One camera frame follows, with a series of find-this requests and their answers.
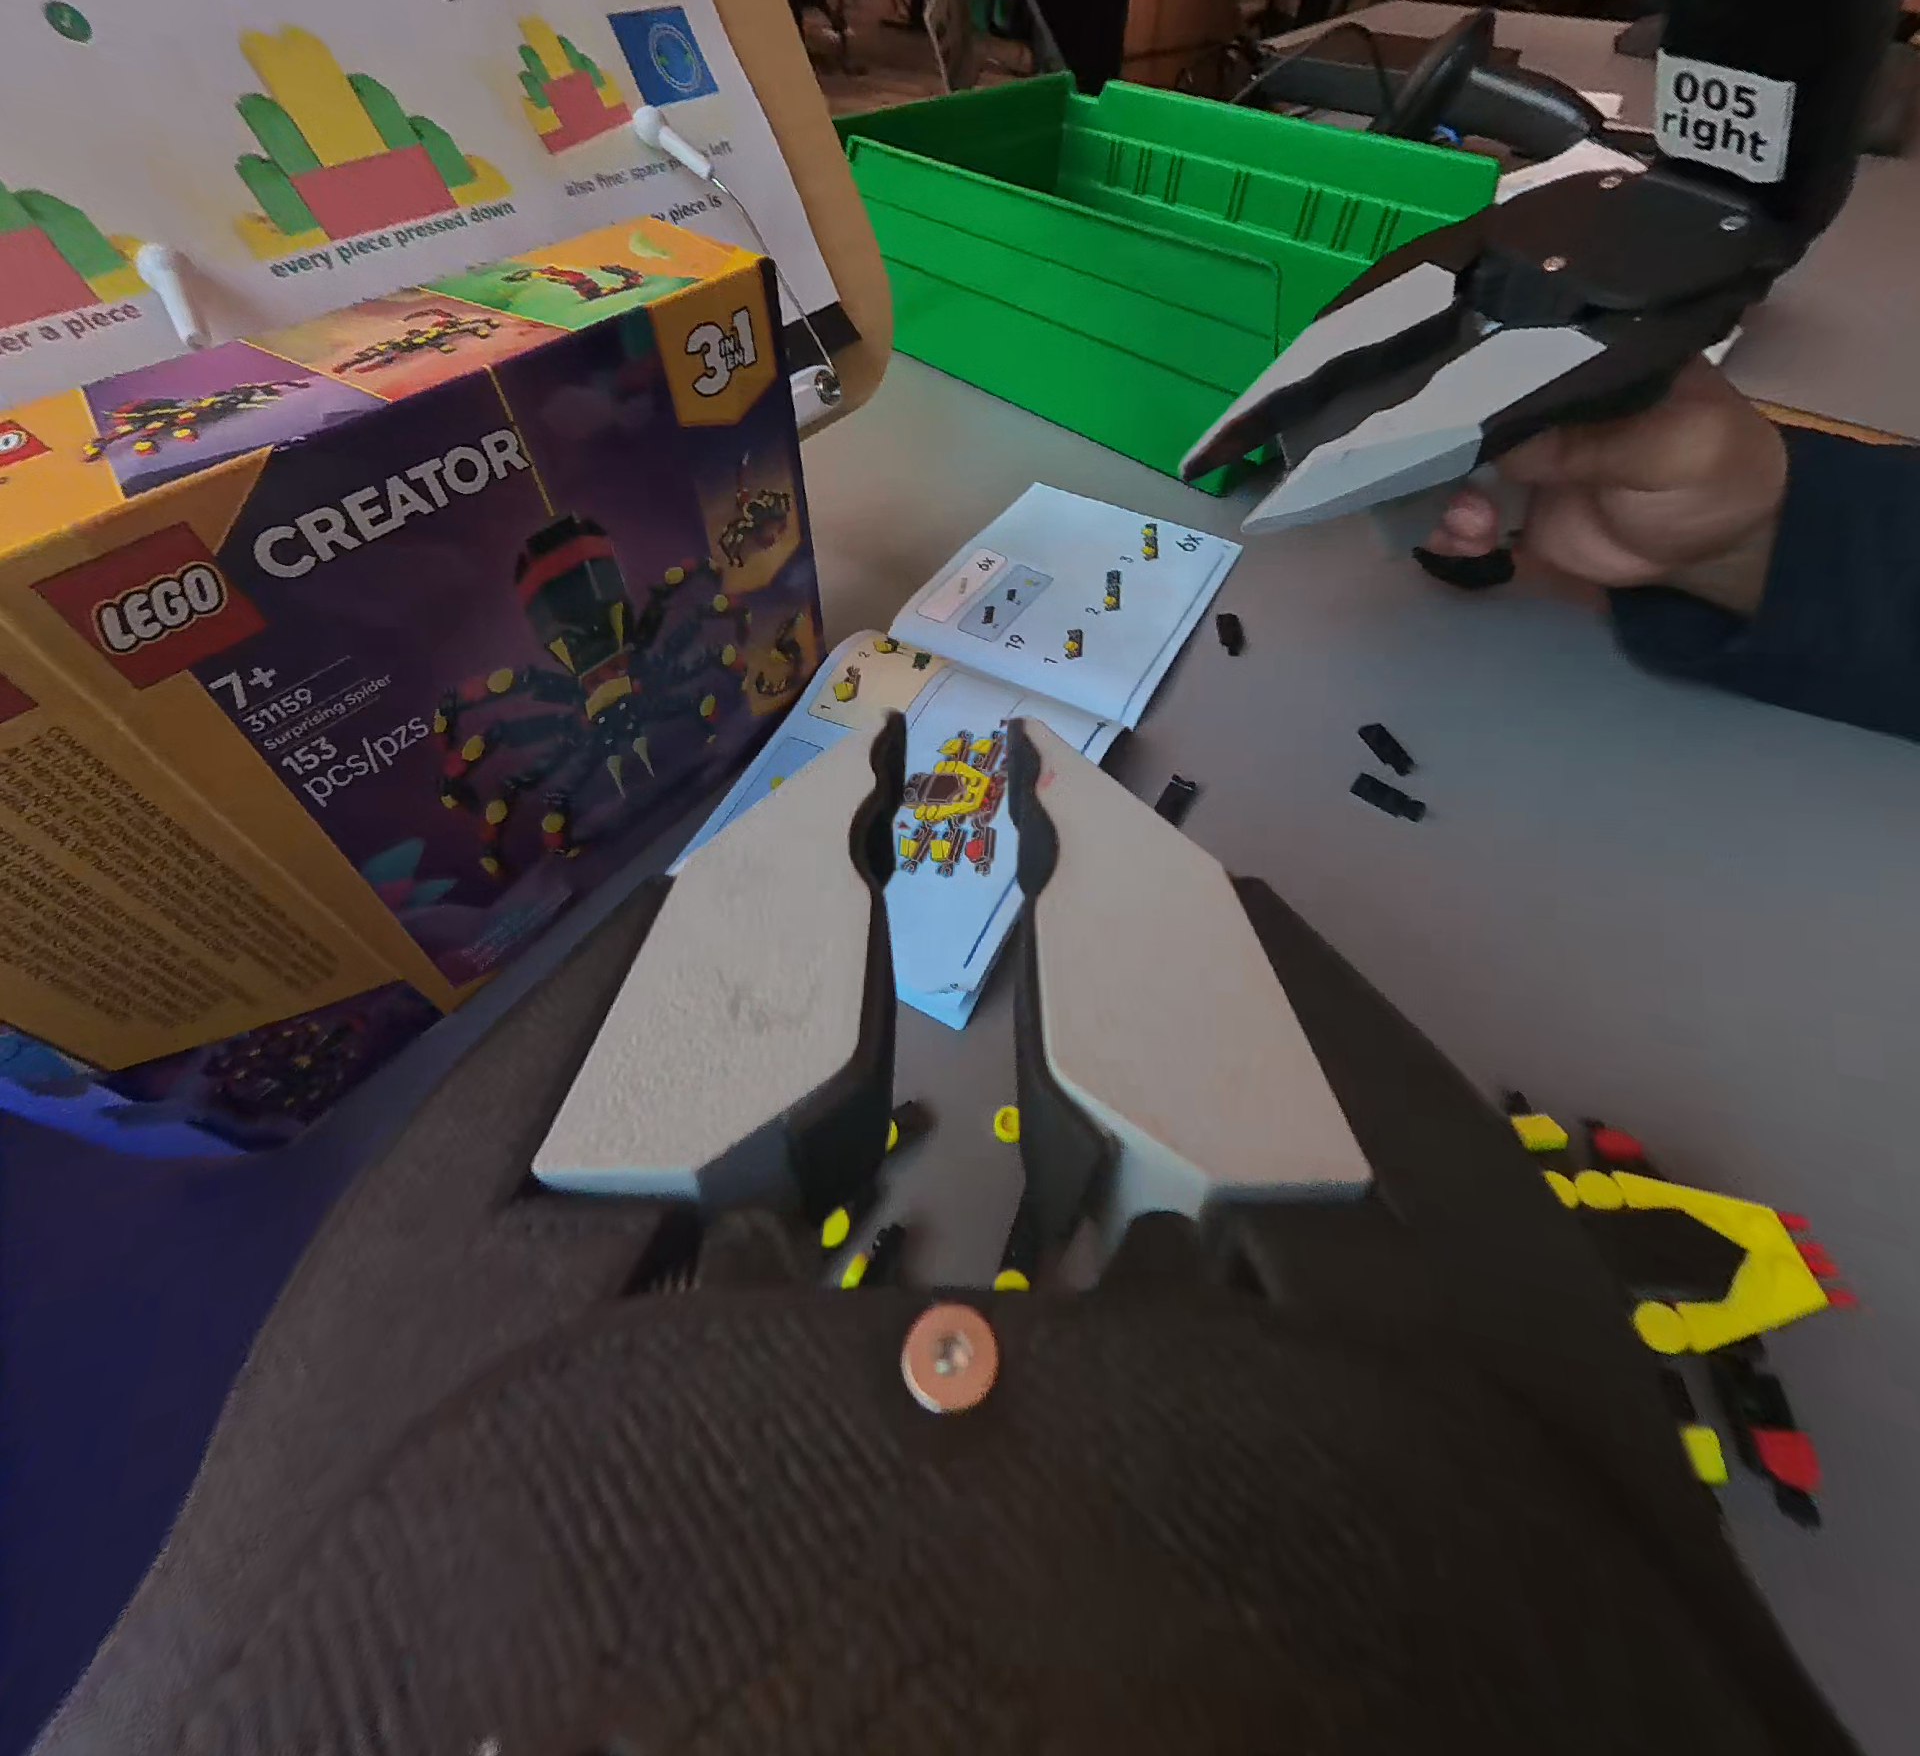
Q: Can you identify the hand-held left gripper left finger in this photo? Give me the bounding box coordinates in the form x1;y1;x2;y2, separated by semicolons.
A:
532;711;912;1213

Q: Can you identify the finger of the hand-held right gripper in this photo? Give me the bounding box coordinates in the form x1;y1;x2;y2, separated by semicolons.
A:
1178;260;1472;486
1241;325;1613;537

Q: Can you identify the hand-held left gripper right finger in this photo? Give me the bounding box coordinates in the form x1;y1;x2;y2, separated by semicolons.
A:
1002;715;1375;1213

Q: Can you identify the person's right forearm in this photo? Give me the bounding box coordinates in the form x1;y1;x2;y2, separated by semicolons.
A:
1609;427;1920;747

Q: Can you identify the lego instruction booklet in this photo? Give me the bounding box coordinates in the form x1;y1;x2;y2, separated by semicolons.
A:
668;482;1244;1032

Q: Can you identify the lego set box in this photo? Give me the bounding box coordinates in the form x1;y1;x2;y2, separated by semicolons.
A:
0;217;832;1076

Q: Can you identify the yellow black red lego assembly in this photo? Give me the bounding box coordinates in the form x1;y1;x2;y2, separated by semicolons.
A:
1504;1092;1863;1533

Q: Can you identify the person's right hand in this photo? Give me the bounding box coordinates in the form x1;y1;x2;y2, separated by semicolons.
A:
1427;361;1792;618

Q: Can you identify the green plastic bin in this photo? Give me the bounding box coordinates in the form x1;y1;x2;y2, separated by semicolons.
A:
834;70;1503;499

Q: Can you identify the black handheld scanner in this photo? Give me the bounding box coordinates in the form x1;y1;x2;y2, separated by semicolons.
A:
1242;4;1596;155

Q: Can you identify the instruction sheet clipboard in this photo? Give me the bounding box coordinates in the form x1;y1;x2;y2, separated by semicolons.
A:
0;0;895;441

